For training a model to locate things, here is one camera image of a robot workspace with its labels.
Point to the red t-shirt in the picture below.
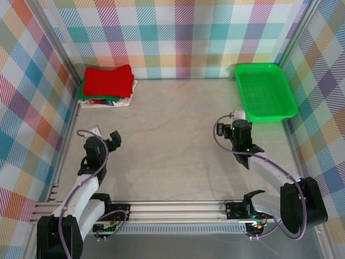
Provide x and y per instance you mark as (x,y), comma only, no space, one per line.
(107,81)

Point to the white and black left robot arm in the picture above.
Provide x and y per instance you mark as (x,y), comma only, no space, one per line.
(81,197)

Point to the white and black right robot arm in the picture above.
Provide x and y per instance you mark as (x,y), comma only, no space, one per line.
(269,172)

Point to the stack of folded clothes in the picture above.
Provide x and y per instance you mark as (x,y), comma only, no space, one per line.
(121,103)

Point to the green plastic basket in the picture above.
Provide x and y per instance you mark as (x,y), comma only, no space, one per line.
(264,91)

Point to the left controller circuit board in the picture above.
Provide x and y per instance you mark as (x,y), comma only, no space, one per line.
(105,229)

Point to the controller circuit board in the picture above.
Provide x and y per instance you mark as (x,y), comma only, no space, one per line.
(256,228)
(105,229)

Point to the right controller circuit board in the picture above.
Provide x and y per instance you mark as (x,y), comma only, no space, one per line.
(256,228)

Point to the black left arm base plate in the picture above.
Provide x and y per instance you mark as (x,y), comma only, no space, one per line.
(121,210)

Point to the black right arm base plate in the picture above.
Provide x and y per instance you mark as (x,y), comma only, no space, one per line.
(234,210)

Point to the aluminium cross rail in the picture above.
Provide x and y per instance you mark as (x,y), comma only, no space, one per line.
(175,210)

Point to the aluminium frame post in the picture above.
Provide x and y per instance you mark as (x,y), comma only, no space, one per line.
(59,40)
(298,32)

